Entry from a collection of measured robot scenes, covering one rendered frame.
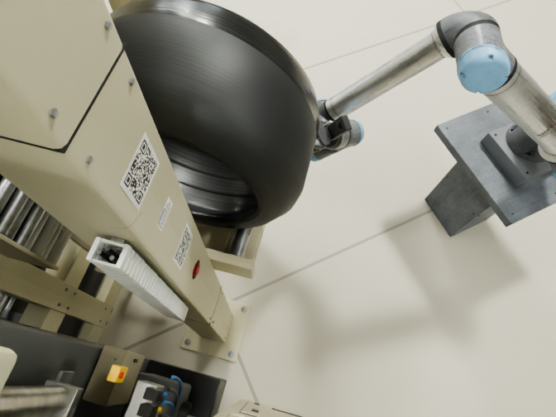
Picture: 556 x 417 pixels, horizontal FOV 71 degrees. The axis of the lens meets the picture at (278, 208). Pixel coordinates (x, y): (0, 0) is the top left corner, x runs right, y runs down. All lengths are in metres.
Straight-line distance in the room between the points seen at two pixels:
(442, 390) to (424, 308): 0.37
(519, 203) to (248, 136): 1.31
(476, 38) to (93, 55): 0.98
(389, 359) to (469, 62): 1.38
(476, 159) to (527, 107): 0.53
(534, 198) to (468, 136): 0.35
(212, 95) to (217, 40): 0.11
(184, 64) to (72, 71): 0.36
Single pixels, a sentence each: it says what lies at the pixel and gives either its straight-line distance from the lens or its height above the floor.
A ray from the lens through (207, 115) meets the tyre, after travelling 0.68.
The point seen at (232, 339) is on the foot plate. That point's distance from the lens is 1.95.
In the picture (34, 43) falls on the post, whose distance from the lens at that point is 0.34.
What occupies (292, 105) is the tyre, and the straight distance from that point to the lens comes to 0.78.
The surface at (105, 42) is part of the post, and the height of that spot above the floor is 1.68.
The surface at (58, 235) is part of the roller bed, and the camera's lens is 1.19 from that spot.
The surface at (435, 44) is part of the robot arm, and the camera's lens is 1.30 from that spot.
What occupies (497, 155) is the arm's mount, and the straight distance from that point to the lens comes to 1.83.
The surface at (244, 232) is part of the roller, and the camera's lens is 1.10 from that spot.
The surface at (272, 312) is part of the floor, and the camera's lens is 1.97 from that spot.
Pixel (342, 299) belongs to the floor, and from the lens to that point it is 2.02.
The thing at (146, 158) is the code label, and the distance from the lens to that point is 0.52.
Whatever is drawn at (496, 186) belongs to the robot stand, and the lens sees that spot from 1.78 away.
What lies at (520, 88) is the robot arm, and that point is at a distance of 1.27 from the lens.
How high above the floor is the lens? 1.94
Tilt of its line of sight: 65 degrees down
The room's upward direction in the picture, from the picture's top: 5 degrees clockwise
